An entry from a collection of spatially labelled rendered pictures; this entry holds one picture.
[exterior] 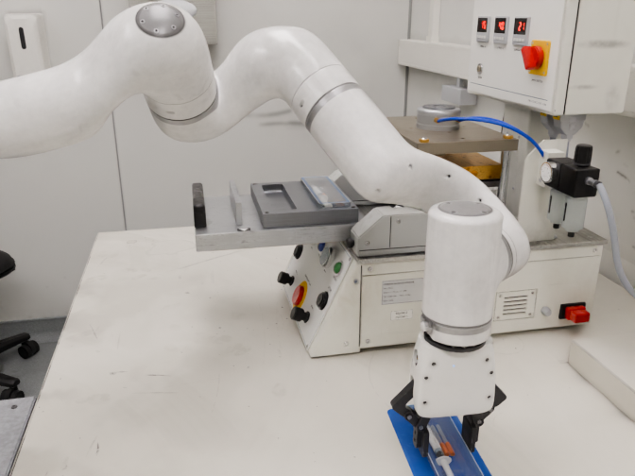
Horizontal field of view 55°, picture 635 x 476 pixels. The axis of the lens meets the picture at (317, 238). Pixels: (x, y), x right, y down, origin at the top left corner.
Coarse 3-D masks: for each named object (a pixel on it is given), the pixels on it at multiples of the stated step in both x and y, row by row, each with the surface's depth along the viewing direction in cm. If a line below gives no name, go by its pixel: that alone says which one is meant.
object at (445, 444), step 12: (432, 420) 85; (444, 420) 85; (432, 432) 83; (444, 432) 83; (456, 432) 83; (432, 444) 81; (444, 444) 81; (456, 444) 81; (432, 456) 78; (444, 456) 78; (456, 456) 78; (468, 456) 78; (444, 468) 76; (456, 468) 76; (468, 468) 76
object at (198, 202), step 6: (192, 186) 113; (198, 186) 112; (192, 192) 110; (198, 192) 108; (198, 198) 104; (198, 204) 101; (204, 204) 102; (198, 210) 101; (204, 210) 102; (198, 216) 102; (204, 216) 102; (198, 222) 102; (204, 222) 102
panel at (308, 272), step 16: (304, 256) 125; (336, 256) 109; (288, 272) 131; (304, 272) 121; (320, 272) 113; (288, 288) 127; (304, 288) 118; (320, 288) 110; (336, 288) 103; (304, 304) 115; (320, 320) 105; (304, 336) 109
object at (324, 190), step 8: (312, 184) 115; (320, 184) 115; (328, 184) 115; (312, 192) 110; (320, 192) 110; (328, 192) 110; (336, 192) 110; (320, 200) 105; (328, 200) 105; (336, 200) 105; (344, 200) 105
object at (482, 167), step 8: (448, 160) 110; (456, 160) 110; (464, 160) 110; (472, 160) 110; (480, 160) 110; (488, 160) 110; (464, 168) 106; (472, 168) 106; (480, 168) 106; (488, 168) 107; (496, 168) 107; (480, 176) 107; (488, 176) 107; (496, 176) 107; (488, 184) 108; (496, 184) 108
